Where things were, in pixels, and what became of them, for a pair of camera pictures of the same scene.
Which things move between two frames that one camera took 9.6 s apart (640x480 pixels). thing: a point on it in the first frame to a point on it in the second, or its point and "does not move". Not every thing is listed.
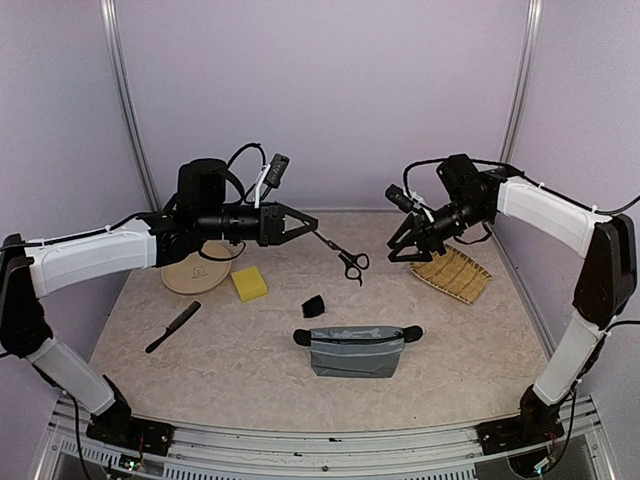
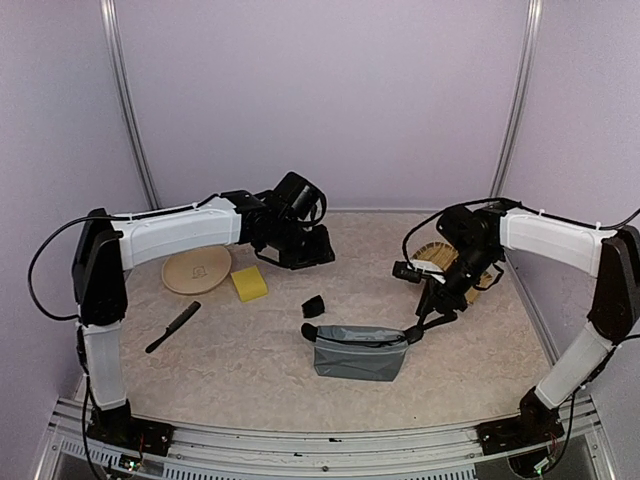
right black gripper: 426,234 to 441,296
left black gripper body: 267,232 to 299,250
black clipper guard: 314,306 does not move
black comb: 171,328 does not move
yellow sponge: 249,283 does not move
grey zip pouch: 357,351 does not move
